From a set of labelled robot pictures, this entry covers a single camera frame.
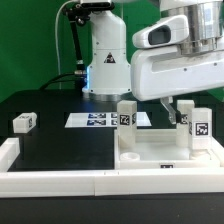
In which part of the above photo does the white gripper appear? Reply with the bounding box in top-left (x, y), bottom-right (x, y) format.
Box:
top-left (131, 15), bottom-right (224, 124)

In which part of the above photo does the white U-shaped fence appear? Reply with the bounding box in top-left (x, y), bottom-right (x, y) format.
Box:
top-left (0, 138), bottom-right (224, 198)

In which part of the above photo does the white square table top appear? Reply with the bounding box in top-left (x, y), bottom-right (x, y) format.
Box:
top-left (114, 129), bottom-right (224, 169)

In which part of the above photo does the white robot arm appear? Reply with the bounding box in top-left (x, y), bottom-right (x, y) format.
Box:
top-left (81, 0), bottom-right (224, 123)

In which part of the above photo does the white marker sheet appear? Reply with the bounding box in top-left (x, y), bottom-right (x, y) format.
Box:
top-left (65, 112), bottom-right (151, 128)

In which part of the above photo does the white cable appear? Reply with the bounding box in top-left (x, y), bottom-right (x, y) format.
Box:
top-left (54, 0), bottom-right (78, 90)

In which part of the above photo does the black cable bundle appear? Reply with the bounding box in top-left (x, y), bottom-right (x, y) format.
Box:
top-left (39, 19), bottom-right (88, 92)

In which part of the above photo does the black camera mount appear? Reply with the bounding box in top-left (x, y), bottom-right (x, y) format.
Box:
top-left (62, 0), bottom-right (114, 26)

